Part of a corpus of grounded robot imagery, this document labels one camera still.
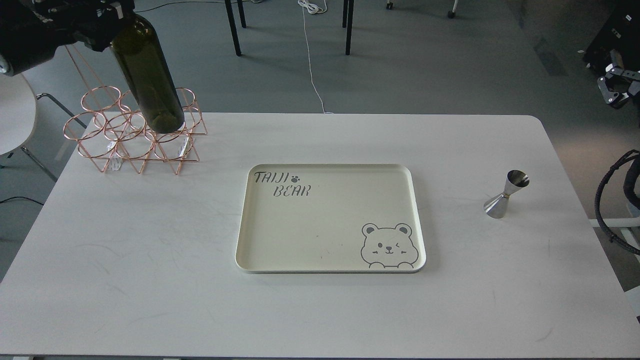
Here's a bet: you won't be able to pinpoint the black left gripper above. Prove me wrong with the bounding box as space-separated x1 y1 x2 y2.
0 0 135 76

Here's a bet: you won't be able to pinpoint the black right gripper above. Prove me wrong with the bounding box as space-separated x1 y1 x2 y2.
597 48 640 109

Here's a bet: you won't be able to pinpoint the dark green wine bottle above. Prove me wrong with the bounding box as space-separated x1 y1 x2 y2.
110 14 185 133

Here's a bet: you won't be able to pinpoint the silver steel jigger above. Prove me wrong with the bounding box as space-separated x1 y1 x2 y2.
483 170 530 219

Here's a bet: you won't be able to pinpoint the black equipment case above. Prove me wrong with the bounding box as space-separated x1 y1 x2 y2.
583 0 640 73

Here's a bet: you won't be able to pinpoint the black table leg left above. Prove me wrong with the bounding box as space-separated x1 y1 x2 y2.
224 0 247 57

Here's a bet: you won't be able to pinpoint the black table leg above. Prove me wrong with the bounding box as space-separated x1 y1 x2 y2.
342 0 355 56
224 0 247 57

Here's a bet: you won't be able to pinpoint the black table leg right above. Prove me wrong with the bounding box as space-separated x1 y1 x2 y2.
342 0 355 56

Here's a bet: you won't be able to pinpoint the cream bear print tray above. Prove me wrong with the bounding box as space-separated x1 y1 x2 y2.
235 164 426 273

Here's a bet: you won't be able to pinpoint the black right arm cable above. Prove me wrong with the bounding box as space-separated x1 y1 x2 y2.
594 149 640 256

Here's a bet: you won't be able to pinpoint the copper wire wine rack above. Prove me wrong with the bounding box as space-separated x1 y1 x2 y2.
63 44 208 176

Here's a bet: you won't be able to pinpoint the black floor cables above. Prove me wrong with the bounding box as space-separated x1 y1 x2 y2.
135 0 226 13

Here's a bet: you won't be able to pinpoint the white floor cable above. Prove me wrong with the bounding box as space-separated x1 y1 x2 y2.
298 0 335 115

